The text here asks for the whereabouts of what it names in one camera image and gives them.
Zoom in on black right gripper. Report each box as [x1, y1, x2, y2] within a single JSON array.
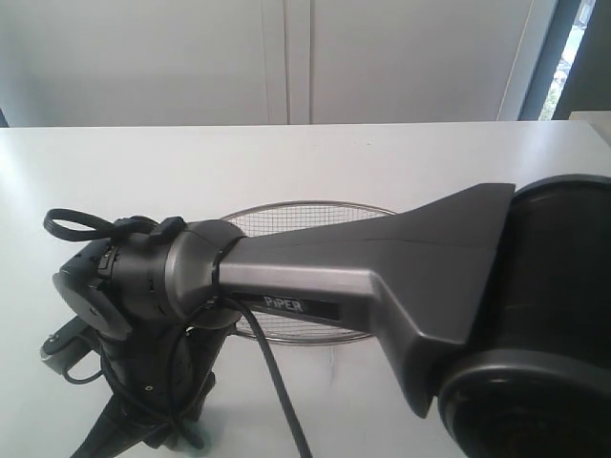
[[71, 320, 228, 458]]

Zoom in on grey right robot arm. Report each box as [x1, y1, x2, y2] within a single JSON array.
[[44, 175, 610, 457]]

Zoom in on white cabinet doors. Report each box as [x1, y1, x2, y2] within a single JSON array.
[[1, 1, 557, 127]]

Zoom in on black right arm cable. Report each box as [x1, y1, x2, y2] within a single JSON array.
[[42, 207, 314, 458]]

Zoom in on metal wire mesh basket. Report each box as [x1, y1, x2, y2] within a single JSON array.
[[222, 200, 394, 346]]

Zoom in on window with dark frame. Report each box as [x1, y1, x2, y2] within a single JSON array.
[[517, 0, 610, 121]]

